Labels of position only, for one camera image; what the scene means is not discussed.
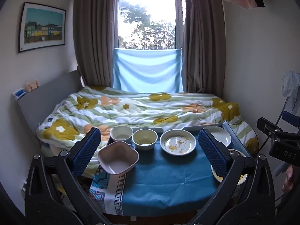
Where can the person's right hand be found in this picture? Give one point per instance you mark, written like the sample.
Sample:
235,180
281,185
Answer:
288,182

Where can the pink plush toy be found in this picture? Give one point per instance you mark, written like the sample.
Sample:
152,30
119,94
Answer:
32,85

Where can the right brown curtain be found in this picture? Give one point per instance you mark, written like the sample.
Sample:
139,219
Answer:
204,47

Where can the framed landscape picture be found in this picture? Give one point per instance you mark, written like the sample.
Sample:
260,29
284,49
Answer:
41,26

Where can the light blue window cloth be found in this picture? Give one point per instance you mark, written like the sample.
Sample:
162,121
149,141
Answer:
147,71

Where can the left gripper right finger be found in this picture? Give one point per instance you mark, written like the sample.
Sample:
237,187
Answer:
215,151

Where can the white ceramic bowl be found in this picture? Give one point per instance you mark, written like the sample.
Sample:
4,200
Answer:
122,133

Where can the brown curtain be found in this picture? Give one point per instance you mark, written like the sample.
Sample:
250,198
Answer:
204,47
93,32

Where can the left brown curtain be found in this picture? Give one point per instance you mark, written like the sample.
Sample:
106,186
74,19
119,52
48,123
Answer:
93,32

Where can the window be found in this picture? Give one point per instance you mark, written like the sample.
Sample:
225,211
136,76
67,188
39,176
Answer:
149,24

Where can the blue white box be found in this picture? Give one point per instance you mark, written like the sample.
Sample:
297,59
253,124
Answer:
19,94

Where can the hanging white garment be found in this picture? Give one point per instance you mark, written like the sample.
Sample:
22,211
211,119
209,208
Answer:
290,90

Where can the blue patterned tablecloth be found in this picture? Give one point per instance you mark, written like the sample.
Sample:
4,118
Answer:
159,184

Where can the floral quilt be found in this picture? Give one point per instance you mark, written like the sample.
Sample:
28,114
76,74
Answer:
106,108

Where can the pink square handled bowl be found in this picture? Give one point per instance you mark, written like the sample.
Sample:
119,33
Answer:
118,158

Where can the small white plate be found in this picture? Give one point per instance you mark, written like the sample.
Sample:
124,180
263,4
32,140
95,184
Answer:
220,134

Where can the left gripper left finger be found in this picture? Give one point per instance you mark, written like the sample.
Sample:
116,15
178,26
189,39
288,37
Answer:
82,152

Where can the cartoon printed deep plate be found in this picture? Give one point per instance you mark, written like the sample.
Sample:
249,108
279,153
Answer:
178,142

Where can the grey headboard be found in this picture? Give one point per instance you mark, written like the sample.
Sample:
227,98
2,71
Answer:
38,104

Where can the cream yellow bowl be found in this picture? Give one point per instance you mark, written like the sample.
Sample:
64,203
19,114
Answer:
144,139

